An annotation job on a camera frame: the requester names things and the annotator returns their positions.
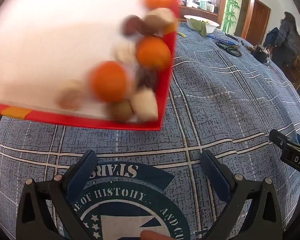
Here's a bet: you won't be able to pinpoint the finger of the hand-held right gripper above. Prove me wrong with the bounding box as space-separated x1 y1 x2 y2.
269 129 300 178

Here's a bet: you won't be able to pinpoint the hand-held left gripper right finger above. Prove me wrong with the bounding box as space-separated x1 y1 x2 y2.
201 150 283 240

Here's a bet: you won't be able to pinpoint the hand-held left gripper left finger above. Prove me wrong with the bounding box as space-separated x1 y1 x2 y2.
16 149 98 240

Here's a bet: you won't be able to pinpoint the brown longan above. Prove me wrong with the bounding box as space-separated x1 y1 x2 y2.
107 99 135 122

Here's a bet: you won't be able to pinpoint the orange tangerine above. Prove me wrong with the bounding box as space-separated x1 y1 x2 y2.
90 61 129 103
136 36 172 71
145 0 177 11

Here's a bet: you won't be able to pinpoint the dark red date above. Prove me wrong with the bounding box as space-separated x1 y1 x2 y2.
135 66 160 92
122 15 145 36

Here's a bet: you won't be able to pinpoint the red cardboard box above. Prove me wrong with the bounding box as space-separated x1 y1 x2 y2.
0 0 180 132

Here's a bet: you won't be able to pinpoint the blue plaid tablecloth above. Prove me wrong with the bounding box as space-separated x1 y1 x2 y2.
0 22 300 240

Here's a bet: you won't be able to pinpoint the black handbag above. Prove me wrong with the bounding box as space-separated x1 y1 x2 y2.
251 44 272 64

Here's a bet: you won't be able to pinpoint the dark jacket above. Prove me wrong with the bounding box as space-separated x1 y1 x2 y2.
263 27 280 47

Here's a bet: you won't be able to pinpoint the black scissors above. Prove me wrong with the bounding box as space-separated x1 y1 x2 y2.
216 41 243 57

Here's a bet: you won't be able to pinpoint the blue pen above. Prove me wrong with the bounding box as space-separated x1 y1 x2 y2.
206 35 235 44

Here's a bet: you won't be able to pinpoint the wooden door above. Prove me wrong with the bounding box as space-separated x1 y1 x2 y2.
247 0 271 41

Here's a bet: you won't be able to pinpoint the green vegetable leaf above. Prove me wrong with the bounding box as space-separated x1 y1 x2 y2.
191 20 208 37

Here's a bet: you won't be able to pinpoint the white bowl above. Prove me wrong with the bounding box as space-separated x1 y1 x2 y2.
184 15 220 34

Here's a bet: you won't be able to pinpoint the wooden cabinet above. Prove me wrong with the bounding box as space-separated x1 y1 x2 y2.
176 0 228 23

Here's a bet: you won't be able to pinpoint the bamboo wall print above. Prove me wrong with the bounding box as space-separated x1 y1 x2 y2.
221 0 241 34

